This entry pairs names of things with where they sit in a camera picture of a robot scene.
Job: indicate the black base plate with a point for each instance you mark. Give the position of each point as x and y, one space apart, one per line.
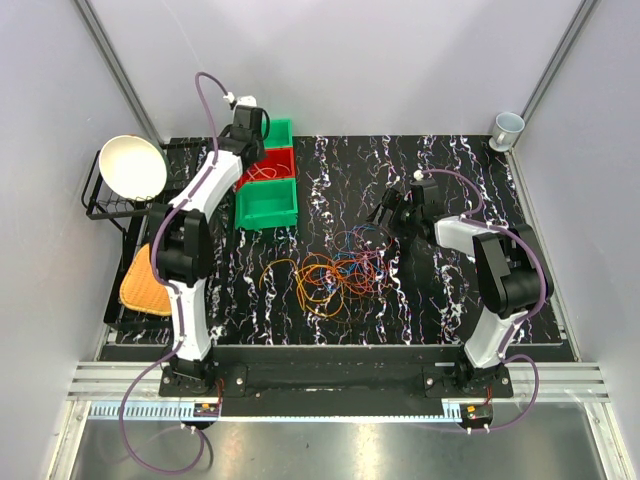
334 381

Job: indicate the white bowl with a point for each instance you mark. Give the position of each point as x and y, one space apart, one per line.
133 167

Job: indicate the white mug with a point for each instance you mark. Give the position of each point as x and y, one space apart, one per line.
506 130

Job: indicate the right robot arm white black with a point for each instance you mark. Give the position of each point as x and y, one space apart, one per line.
511 272

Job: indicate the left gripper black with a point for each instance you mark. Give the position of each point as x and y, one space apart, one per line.
261 143

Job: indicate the near green storage bin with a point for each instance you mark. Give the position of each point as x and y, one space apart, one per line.
267 204

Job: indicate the far green storage bin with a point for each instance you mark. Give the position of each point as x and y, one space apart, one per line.
280 133

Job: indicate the black wire dish rack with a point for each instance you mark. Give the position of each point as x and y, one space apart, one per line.
185 158

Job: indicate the red storage bin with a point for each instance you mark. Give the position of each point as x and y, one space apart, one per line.
278 164

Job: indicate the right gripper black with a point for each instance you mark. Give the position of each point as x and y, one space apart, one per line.
393 201

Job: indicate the orange woven basket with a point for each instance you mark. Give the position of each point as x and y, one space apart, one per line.
140 291

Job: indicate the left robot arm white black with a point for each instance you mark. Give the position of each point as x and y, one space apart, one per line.
181 244

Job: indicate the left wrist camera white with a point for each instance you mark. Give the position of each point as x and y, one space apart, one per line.
235 101

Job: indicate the green storage bin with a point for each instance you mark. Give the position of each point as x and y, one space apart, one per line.
267 204
280 133

